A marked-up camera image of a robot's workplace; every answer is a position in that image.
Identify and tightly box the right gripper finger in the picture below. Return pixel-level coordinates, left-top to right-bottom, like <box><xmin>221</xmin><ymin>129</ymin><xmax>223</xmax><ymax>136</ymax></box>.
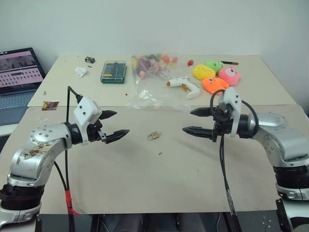
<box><xmin>182</xmin><ymin>126</ymin><xmax>214</xmax><ymax>141</ymax></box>
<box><xmin>189</xmin><ymin>107</ymin><xmax>215</xmax><ymax>119</ymax></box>

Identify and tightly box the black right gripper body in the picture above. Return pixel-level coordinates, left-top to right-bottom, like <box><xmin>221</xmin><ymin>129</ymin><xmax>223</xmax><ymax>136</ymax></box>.
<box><xmin>211</xmin><ymin>106</ymin><xmax>234</xmax><ymax>143</ymax></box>

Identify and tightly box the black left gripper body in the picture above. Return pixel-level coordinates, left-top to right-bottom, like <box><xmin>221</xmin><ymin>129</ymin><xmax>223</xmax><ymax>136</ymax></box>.
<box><xmin>86</xmin><ymin>119</ymin><xmax>107</xmax><ymax>144</ymax></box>

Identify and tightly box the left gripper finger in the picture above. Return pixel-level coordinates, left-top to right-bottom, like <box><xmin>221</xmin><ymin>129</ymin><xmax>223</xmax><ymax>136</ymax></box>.
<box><xmin>99</xmin><ymin>110</ymin><xmax>118</xmax><ymax>120</ymax></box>
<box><xmin>105</xmin><ymin>129</ymin><xmax>131</xmax><ymax>145</ymax></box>

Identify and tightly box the orange plush toy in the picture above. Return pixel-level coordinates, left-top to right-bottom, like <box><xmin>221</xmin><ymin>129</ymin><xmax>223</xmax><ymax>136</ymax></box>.
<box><xmin>202</xmin><ymin>76</ymin><xmax>230</xmax><ymax>95</ymax></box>

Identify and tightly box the white hot glue gun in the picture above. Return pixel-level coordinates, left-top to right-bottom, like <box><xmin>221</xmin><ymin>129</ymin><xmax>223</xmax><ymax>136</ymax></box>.
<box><xmin>166</xmin><ymin>75</ymin><xmax>202</xmax><ymax>101</ymax></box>

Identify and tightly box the yellow plush toy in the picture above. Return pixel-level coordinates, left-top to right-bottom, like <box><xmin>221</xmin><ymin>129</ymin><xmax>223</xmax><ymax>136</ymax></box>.
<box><xmin>192</xmin><ymin>63</ymin><xmax>216</xmax><ymax>81</ymax></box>

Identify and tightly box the green screwdriver set box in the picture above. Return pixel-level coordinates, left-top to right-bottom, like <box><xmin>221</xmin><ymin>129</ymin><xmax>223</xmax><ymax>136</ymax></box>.
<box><xmin>99</xmin><ymin>60</ymin><xmax>127</xmax><ymax>86</ymax></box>

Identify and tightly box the clear plastic bag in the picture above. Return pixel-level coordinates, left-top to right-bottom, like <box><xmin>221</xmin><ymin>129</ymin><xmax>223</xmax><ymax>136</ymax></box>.
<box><xmin>126</xmin><ymin>53</ymin><xmax>194</xmax><ymax>112</ymax></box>

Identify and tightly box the pink plush toy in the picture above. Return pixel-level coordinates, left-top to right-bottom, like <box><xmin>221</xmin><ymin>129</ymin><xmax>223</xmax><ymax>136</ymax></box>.
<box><xmin>218</xmin><ymin>66</ymin><xmax>243</xmax><ymax>87</ymax></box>

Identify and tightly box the green plush toy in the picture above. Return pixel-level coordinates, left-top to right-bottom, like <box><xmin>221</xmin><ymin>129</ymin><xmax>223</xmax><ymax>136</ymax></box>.
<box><xmin>205</xmin><ymin>60</ymin><xmax>225</xmax><ymax>73</ymax></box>

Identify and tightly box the crumpled white tissue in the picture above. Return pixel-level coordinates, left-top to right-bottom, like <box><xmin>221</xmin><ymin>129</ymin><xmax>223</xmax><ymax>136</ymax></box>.
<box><xmin>74</xmin><ymin>66</ymin><xmax>89</xmax><ymax>79</ymax></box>

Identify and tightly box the open laptop computer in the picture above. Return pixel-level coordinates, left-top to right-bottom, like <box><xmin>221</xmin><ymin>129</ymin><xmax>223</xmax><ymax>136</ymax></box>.
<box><xmin>0</xmin><ymin>47</ymin><xmax>47</xmax><ymax>127</ymax></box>

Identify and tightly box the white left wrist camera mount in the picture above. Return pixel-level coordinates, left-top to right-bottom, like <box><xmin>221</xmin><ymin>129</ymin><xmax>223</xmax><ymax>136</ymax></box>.
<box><xmin>72</xmin><ymin>97</ymin><xmax>102</xmax><ymax>146</ymax></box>

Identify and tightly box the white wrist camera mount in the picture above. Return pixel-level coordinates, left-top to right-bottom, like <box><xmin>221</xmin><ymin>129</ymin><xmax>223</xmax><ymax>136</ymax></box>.
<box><xmin>218</xmin><ymin>87</ymin><xmax>242</xmax><ymax>138</ymax></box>
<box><xmin>72</xmin><ymin>97</ymin><xmax>102</xmax><ymax>146</ymax></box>

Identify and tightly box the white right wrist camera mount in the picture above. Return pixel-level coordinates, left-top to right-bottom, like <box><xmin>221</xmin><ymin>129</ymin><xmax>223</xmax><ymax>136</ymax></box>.
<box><xmin>218</xmin><ymin>87</ymin><xmax>242</xmax><ymax>138</ymax></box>

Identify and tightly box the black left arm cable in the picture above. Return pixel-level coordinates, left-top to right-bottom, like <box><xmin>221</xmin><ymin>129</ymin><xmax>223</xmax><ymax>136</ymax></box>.
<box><xmin>53</xmin><ymin>85</ymin><xmax>82</xmax><ymax>232</ymax></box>

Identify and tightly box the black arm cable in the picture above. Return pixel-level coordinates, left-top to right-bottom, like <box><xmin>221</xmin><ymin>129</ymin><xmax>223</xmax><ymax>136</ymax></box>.
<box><xmin>53</xmin><ymin>85</ymin><xmax>82</xmax><ymax>232</ymax></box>
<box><xmin>209</xmin><ymin>89</ymin><xmax>259</xmax><ymax>232</ymax></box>

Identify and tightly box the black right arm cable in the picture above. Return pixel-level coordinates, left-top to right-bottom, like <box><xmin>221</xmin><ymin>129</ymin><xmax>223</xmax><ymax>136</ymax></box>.
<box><xmin>209</xmin><ymin>89</ymin><xmax>259</xmax><ymax>232</ymax></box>

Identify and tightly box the red tape on cable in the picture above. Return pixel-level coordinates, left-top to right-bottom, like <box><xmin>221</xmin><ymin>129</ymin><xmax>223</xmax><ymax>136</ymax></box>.
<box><xmin>64</xmin><ymin>189</ymin><xmax>81</xmax><ymax>216</ymax></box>

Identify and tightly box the black table frame strut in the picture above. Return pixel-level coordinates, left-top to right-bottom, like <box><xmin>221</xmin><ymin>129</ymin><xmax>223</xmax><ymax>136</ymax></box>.
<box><xmin>90</xmin><ymin>213</ymin><xmax>101</xmax><ymax>232</ymax></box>
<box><xmin>222</xmin><ymin>212</ymin><xmax>242</xmax><ymax>232</ymax></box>

